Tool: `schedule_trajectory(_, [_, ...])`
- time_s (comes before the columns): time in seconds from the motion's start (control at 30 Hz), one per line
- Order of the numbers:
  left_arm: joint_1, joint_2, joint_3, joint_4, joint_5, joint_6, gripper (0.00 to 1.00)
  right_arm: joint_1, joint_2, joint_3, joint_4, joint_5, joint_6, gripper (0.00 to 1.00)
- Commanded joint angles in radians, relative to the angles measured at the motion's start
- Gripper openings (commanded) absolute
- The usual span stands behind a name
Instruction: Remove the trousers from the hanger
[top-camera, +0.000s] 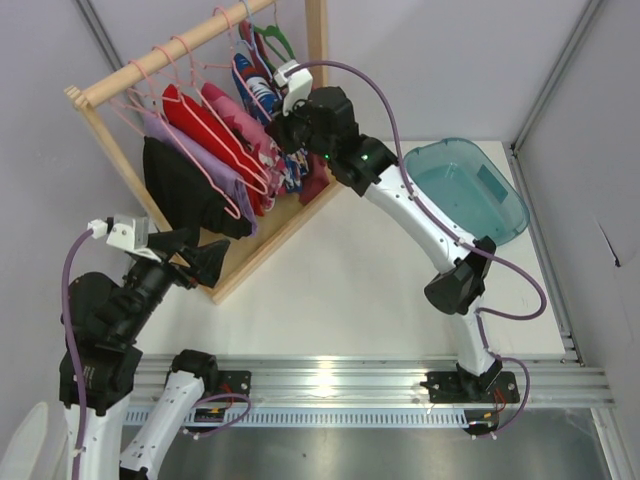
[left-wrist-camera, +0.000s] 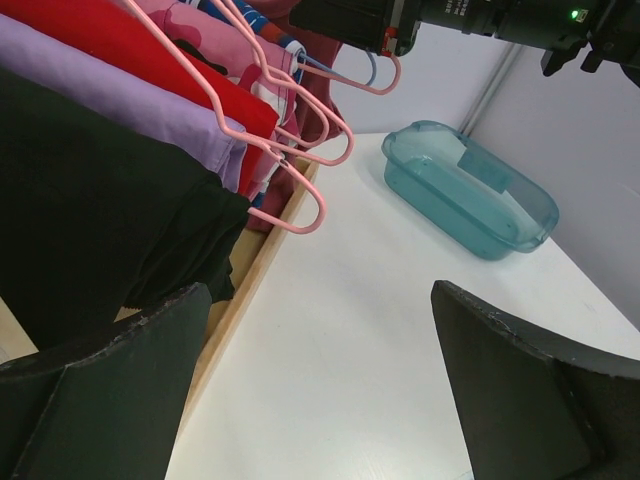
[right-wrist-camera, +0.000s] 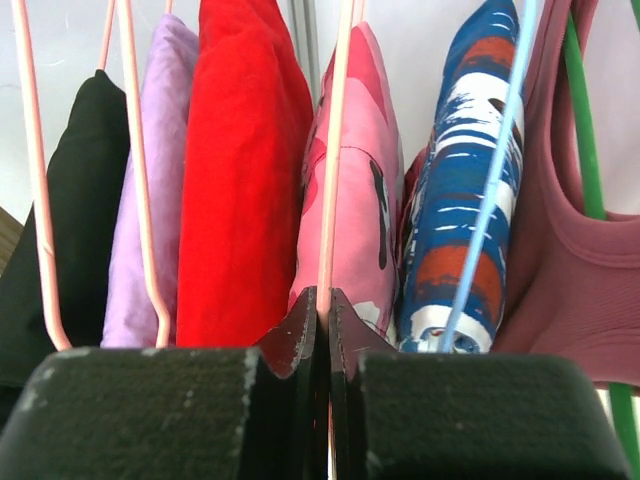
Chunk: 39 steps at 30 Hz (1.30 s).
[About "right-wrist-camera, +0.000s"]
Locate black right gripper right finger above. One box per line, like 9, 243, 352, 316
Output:
328, 290, 632, 479

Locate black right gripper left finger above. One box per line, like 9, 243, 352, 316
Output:
1, 288, 318, 479

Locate pink camouflage trousers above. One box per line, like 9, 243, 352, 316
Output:
289, 21, 403, 344

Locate green plastic hanger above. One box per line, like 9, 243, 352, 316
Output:
563, 12, 639, 479

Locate pink hanger under black garment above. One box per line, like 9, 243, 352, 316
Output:
12, 1, 129, 350

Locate pink hanger under red garment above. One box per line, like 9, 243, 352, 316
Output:
116, 0, 170, 348

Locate wooden clothes rack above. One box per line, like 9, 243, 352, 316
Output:
0, 207, 23, 274

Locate maroon tank top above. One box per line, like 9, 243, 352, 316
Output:
492, 1, 639, 386

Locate black garment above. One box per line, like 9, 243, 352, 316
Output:
1, 70, 130, 420

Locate blue white patterned garment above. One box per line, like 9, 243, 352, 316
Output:
396, 1, 524, 353

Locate red garment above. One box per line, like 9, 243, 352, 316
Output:
177, 0, 313, 347

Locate lilac garment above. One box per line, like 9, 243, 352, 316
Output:
101, 13, 199, 348

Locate light blue wire hanger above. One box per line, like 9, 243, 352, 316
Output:
437, 0, 537, 353

